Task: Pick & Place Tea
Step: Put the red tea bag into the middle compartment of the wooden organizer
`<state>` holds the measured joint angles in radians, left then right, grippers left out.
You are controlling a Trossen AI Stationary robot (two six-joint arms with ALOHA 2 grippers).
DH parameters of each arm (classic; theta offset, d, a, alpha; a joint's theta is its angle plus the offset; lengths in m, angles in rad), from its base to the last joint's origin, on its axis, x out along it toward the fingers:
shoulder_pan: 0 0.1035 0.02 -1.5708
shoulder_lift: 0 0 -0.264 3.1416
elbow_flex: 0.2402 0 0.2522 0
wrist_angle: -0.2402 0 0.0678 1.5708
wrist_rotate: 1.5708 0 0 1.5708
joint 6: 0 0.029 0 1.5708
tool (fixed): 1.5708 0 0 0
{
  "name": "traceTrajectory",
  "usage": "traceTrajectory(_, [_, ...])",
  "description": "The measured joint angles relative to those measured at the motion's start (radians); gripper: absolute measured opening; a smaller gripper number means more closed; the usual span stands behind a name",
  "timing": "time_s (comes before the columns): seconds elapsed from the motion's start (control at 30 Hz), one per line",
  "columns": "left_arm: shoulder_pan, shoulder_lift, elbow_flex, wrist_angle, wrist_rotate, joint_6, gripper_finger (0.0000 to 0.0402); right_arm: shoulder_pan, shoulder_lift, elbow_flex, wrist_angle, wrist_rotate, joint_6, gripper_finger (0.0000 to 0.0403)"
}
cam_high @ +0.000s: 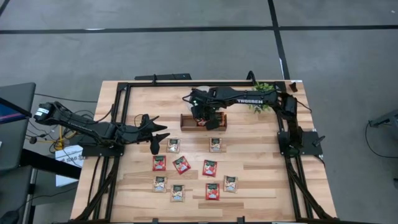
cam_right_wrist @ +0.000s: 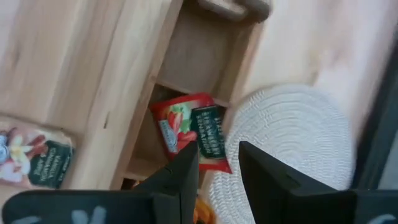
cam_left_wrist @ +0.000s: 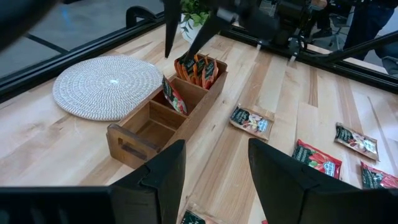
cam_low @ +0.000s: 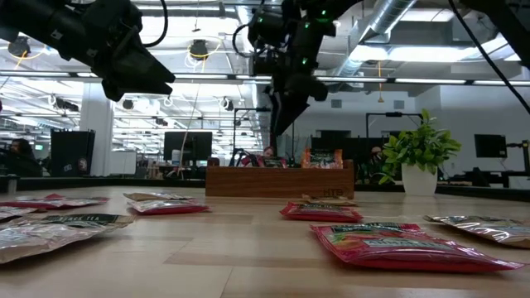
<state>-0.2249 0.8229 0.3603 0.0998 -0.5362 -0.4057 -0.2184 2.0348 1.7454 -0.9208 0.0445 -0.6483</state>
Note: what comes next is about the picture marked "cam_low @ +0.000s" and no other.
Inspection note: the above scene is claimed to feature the orange peach tea packet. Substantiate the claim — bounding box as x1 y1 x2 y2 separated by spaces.
301 147 345 170

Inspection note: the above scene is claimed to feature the tall black panel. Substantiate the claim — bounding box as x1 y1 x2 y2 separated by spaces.
51 130 96 178

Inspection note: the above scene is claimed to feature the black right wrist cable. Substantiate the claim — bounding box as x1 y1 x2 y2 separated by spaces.
231 22 260 59

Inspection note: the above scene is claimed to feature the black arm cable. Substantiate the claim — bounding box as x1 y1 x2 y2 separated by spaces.
447 0 530 115
142 0 169 49

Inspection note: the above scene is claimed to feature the wooden tea box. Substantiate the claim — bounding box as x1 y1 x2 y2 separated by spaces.
205 160 355 199

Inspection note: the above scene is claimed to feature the silver packet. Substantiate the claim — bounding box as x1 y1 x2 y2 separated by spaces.
422 214 530 249

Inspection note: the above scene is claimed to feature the orange hanging pendant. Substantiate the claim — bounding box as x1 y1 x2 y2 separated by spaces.
376 60 385 104

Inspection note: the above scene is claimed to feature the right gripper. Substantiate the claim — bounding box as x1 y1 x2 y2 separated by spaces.
270 45 330 137

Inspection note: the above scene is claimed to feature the black ceiling camera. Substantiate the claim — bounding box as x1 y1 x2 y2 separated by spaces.
189 39 210 62

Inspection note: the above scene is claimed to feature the black computer monitor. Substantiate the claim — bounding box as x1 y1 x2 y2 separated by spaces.
474 134 508 159
163 131 213 162

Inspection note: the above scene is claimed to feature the person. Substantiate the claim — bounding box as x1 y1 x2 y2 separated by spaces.
368 146 388 184
241 145 287 169
0 138 42 178

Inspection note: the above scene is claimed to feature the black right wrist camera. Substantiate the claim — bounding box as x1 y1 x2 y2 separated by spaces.
251 49 287 79

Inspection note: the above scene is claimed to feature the green plant in white pot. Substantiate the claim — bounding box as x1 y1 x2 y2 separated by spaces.
378 108 463 197

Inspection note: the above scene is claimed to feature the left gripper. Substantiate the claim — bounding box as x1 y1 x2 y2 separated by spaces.
57 0 176 103

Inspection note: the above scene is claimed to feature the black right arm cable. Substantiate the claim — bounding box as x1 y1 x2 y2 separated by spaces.
447 0 530 115

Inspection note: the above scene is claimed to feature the white board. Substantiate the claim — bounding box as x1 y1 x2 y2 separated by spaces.
109 149 137 175

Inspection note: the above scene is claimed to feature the black metal stand frame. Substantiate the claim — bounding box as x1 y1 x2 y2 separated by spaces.
365 111 424 140

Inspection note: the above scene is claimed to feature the ceiling light strip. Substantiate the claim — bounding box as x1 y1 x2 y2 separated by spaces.
318 76 530 87
0 70 274 82

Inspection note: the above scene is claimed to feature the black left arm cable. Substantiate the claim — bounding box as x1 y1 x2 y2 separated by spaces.
142 0 169 49

